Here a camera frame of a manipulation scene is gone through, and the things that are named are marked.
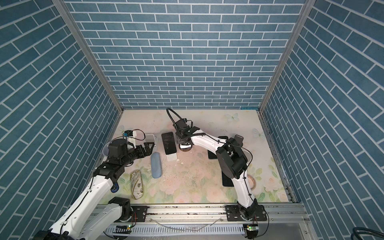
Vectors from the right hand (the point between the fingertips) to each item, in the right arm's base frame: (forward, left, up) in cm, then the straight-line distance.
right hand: (181, 136), depth 95 cm
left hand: (-14, +15, +10) cm, 23 cm away
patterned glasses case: (-29, +21, -4) cm, 36 cm away
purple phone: (-8, +6, +3) cm, 10 cm away
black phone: (-23, -29, -8) cm, 38 cm away
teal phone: (-8, -20, -9) cm, 23 cm away
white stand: (-12, +5, -7) cm, 14 cm away
